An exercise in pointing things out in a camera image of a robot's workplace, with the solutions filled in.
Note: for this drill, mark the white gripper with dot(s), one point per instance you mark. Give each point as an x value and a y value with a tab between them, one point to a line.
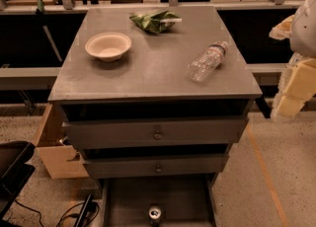
304	30

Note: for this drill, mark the redbull can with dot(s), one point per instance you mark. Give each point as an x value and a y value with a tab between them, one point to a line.
154	214

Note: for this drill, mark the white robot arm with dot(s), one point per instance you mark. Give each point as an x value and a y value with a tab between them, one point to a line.
303	32

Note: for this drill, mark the grey drawer cabinet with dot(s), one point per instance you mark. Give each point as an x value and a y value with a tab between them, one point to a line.
155	69

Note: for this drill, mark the grey bottom drawer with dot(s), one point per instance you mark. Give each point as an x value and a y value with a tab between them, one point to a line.
185	201

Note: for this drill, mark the grey drawer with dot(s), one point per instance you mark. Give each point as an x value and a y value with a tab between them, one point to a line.
155	161
144	124
185	201

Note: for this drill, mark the grey middle drawer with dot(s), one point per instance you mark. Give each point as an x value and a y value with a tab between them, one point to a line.
155	161

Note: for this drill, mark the grey top drawer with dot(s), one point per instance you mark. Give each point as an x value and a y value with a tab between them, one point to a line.
144	124

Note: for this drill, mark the right grey bench shelf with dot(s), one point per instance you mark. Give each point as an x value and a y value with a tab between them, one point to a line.
267	74

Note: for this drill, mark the grey bench shelf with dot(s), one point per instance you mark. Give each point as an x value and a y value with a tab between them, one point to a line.
38	78
267	74

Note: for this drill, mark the clear plastic water bottle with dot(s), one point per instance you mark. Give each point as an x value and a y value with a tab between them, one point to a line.
202	66

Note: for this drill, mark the green chip bag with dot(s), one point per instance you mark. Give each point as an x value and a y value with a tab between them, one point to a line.
156	22

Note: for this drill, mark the white paper bowl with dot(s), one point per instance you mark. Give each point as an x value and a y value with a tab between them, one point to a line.
108	46

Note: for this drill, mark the black flat device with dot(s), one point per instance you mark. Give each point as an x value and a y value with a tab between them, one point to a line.
84	211

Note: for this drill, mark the cardboard box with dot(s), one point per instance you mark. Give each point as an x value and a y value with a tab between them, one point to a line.
60	159

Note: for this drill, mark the left grey bench shelf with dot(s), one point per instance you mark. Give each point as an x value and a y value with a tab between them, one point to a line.
38	78

